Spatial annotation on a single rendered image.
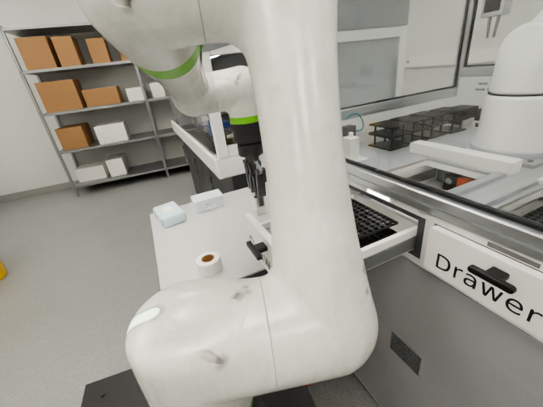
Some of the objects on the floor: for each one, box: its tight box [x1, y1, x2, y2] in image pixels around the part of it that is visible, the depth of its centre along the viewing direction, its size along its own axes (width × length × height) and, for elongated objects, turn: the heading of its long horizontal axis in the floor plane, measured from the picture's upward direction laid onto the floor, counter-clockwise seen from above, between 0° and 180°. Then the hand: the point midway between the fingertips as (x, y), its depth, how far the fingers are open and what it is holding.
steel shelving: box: [0, 22, 189, 197], centre depth 404 cm, size 363×49×200 cm, turn 123°
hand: (258, 203), depth 89 cm, fingers closed
